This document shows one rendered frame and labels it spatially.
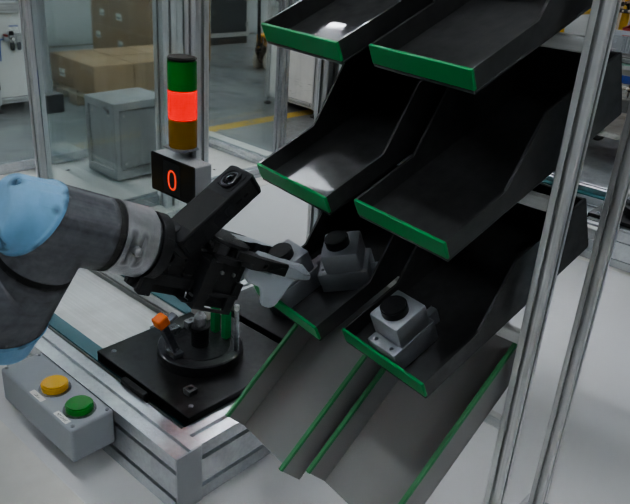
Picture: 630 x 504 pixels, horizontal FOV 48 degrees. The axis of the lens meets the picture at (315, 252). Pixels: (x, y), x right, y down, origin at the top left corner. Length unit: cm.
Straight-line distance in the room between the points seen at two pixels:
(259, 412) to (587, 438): 60
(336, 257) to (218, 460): 39
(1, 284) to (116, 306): 76
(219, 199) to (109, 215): 13
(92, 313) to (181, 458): 51
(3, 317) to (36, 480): 49
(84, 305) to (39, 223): 82
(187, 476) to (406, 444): 32
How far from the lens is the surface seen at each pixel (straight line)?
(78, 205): 68
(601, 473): 128
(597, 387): 148
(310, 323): 83
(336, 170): 82
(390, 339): 77
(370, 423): 93
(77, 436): 110
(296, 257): 86
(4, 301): 71
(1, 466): 121
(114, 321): 141
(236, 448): 110
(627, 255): 200
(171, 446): 104
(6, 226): 67
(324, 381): 97
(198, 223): 75
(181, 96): 124
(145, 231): 71
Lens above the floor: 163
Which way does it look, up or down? 25 degrees down
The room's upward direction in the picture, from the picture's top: 4 degrees clockwise
